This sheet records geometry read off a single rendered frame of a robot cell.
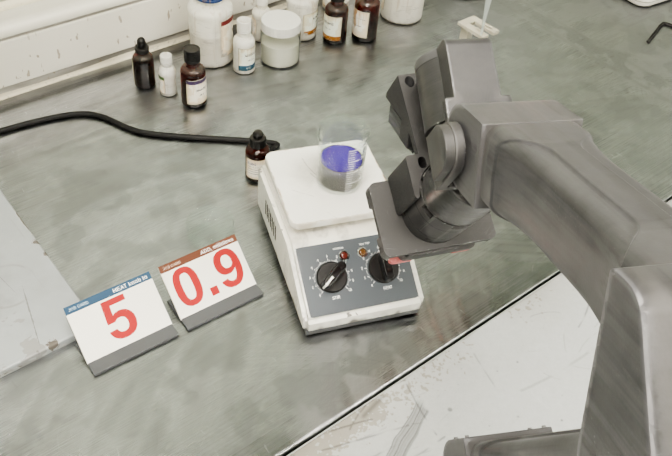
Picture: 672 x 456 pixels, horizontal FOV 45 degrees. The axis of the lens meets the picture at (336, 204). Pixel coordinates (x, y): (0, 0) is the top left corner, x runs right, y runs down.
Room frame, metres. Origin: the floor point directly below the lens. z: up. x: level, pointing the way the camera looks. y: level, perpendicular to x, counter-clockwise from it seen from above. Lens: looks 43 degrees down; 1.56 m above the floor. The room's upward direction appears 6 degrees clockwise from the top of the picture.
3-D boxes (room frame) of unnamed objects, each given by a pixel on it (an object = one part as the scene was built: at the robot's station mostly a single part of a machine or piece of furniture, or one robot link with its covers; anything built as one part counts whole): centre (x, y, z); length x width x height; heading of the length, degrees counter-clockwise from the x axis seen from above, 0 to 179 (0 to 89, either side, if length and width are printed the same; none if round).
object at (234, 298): (0.56, 0.12, 0.92); 0.09 x 0.06 x 0.04; 130
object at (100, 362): (0.49, 0.20, 0.92); 0.09 x 0.06 x 0.04; 130
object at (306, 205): (0.66, 0.01, 0.98); 0.12 x 0.12 x 0.01; 22
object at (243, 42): (0.98, 0.15, 0.94); 0.03 x 0.03 x 0.08
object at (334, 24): (1.09, 0.03, 0.94); 0.04 x 0.04 x 0.09
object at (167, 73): (0.91, 0.24, 0.93); 0.02 x 0.02 x 0.06
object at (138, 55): (0.92, 0.28, 0.94); 0.03 x 0.03 x 0.07
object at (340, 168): (0.66, 0.00, 1.02); 0.06 x 0.05 x 0.08; 128
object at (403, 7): (1.19, -0.07, 0.94); 0.07 x 0.07 x 0.07
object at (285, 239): (0.64, 0.00, 0.94); 0.22 x 0.13 x 0.08; 22
